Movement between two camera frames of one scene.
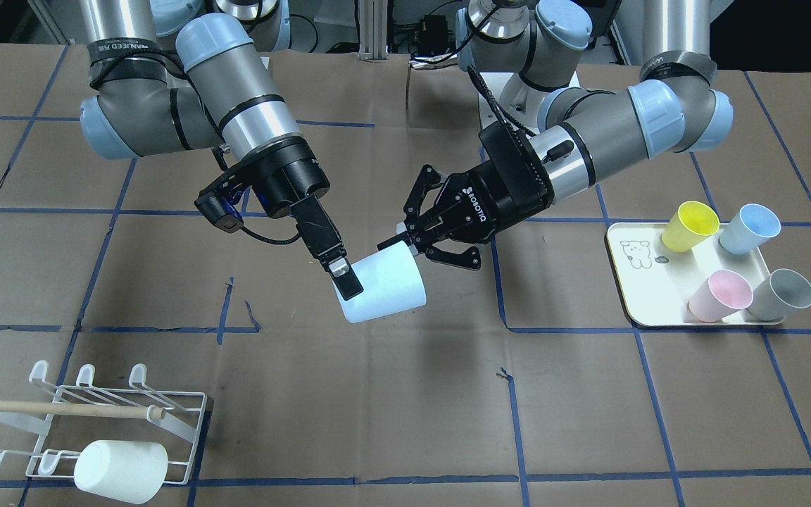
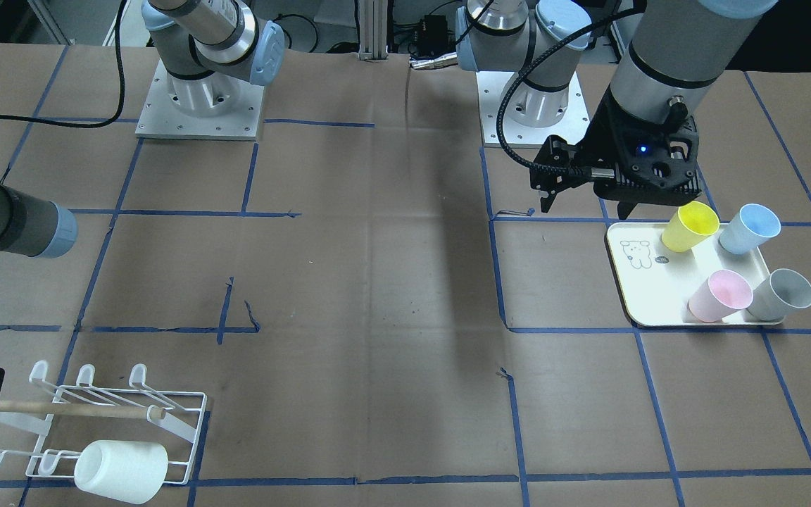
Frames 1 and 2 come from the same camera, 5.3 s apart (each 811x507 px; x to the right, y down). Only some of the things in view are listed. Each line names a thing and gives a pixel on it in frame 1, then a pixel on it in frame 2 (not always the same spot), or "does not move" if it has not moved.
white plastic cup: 134,472 does not move
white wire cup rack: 84,415 does not move
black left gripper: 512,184 to 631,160
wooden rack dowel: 151,412 does not move
